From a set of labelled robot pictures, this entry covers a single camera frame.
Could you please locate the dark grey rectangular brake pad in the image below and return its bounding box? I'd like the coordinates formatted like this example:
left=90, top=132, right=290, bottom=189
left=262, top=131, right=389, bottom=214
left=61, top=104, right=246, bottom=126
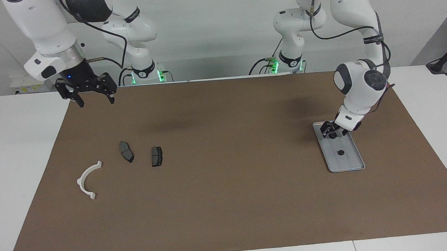
left=150, top=146, right=164, bottom=168

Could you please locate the brown table mat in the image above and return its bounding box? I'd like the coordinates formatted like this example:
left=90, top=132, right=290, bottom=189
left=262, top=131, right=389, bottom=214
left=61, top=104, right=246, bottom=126
left=0, top=63, right=447, bottom=251

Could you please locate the black left base cable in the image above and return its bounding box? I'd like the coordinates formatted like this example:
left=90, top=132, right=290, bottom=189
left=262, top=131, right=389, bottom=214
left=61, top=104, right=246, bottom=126
left=246, top=39, right=286, bottom=76

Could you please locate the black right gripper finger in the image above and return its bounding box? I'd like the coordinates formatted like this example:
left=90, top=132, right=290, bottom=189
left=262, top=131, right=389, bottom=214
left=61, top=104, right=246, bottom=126
left=93, top=72, right=119, bottom=106
left=55, top=79, right=86, bottom=110

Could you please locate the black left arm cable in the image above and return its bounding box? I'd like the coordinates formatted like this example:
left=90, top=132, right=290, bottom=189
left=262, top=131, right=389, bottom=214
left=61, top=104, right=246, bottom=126
left=307, top=0, right=397, bottom=115

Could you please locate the white curved plastic bracket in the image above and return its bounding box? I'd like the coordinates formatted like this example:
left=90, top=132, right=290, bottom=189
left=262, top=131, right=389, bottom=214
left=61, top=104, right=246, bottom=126
left=75, top=160, right=105, bottom=202

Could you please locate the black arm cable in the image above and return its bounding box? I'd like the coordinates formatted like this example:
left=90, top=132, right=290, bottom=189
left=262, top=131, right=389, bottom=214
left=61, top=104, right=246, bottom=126
left=307, top=0, right=397, bottom=115
left=57, top=0, right=129, bottom=72

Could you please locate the black base cable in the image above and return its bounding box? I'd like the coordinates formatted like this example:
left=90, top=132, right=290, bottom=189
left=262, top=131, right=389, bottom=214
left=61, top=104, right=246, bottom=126
left=117, top=67, right=134, bottom=86
left=246, top=39, right=286, bottom=76

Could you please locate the silver metal tray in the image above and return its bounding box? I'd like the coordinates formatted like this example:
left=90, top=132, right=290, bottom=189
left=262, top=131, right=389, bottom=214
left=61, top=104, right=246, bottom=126
left=312, top=119, right=366, bottom=174

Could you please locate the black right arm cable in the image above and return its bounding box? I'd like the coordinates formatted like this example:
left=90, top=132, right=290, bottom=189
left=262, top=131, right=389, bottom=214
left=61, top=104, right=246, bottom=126
left=57, top=0, right=129, bottom=72

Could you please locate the black right base cable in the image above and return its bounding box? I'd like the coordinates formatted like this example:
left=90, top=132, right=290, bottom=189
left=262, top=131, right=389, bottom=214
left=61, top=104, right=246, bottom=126
left=117, top=67, right=134, bottom=86

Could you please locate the dark grey curved brake pad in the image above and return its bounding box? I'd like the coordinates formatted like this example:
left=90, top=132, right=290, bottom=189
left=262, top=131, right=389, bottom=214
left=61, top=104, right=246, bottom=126
left=119, top=141, right=135, bottom=164

